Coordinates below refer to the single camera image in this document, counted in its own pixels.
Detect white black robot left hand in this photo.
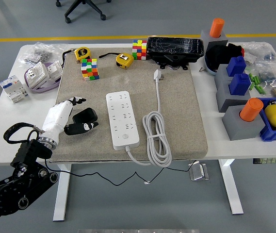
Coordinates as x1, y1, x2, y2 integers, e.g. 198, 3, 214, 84
41, 97, 99, 144

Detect black plug adapter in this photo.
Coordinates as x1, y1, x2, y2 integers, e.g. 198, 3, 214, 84
72, 107, 98, 125

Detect white power strip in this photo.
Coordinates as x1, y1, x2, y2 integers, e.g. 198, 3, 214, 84
106, 90, 140, 150

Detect thin black adapter cord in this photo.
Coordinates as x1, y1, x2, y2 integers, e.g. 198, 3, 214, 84
44, 157, 198, 187

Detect white circuit breaker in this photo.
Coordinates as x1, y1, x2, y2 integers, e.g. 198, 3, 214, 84
0, 75, 29, 104

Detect colourful puzzle cube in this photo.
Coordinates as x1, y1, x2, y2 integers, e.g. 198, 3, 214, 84
131, 39, 148, 60
81, 58, 100, 82

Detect clear bag grey screws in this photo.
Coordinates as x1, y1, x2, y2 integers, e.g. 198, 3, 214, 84
18, 41, 64, 66

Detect yellow tape measure black label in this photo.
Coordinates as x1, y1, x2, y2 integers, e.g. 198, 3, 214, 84
61, 47, 92, 64

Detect yellow tape measure silver clip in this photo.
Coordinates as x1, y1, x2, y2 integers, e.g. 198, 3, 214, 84
98, 52, 134, 70

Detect black office chair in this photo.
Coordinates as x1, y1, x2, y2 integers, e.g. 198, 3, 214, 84
55, 0, 113, 24

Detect grey-brown mat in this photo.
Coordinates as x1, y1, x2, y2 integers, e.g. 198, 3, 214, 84
47, 47, 209, 164

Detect black device wrapped in film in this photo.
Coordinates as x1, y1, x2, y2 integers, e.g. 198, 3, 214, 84
146, 36, 205, 71

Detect silver metal box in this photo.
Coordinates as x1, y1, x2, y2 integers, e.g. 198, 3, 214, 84
188, 162, 210, 182

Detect pale blue round base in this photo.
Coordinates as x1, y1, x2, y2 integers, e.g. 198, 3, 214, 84
203, 54, 220, 76

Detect grey stepped block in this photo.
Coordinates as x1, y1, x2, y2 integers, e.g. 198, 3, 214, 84
214, 64, 259, 113

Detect grey block with round hole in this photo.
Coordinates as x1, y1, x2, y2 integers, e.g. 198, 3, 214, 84
200, 29, 228, 50
222, 105, 266, 141

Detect black cloth bundle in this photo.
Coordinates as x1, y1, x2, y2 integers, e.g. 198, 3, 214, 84
205, 43, 245, 71

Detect orange cylinder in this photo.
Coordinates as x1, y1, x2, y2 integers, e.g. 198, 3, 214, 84
209, 17, 225, 38
239, 98, 264, 122

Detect blue plastic block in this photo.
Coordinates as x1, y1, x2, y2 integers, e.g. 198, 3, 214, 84
228, 73, 252, 97
226, 56, 247, 77

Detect clear bag white parts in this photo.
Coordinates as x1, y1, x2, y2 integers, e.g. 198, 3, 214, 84
243, 41, 276, 66

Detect blue plastic bin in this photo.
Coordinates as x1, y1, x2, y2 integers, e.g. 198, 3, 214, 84
256, 97, 276, 142

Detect clear bag blue parts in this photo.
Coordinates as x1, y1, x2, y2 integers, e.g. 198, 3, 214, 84
256, 63, 276, 85

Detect black table control panel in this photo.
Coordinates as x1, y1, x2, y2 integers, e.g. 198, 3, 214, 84
253, 157, 276, 165

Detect purple strap ring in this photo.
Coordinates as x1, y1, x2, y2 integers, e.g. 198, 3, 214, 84
24, 62, 62, 94

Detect white wall socket panel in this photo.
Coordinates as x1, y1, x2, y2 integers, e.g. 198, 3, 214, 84
25, 62, 49, 88
46, 60, 63, 82

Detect white power cord with plug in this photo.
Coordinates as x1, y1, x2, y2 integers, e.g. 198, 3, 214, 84
125, 69, 173, 168

